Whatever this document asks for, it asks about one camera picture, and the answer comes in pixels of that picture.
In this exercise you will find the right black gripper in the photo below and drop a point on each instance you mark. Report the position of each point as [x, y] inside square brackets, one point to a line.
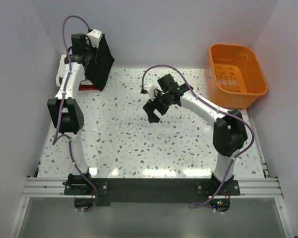
[149, 108]

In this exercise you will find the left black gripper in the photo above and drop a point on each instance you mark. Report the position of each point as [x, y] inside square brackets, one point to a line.
[93, 60]

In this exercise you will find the black t shirt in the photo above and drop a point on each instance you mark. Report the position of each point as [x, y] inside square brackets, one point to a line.
[99, 67]

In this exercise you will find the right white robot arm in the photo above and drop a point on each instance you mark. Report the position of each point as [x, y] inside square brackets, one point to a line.
[229, 133]

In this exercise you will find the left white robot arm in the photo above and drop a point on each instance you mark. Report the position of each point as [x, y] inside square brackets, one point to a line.
[68, 118]

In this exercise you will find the folded red t shirt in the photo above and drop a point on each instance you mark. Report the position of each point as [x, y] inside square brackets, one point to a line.
[84, 87]

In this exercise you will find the folded white printed t shirt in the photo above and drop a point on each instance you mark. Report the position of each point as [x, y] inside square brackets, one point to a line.
[61, 71]

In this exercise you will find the orange plastic basket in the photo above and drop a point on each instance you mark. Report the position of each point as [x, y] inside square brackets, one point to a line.
[234, 76]

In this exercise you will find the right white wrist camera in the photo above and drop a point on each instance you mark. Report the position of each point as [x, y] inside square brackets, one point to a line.
[149, 89]

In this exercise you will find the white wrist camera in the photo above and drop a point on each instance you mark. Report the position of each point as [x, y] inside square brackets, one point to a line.
[149, 89]
[95, 37]

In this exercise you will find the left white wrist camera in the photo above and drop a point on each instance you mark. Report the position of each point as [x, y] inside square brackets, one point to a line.
[95, 37]

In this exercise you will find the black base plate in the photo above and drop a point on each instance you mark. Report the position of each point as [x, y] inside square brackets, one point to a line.
[104, 192]

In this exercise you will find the aluminium rail frame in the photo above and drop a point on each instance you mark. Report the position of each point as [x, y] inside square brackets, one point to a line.
[124, 145]

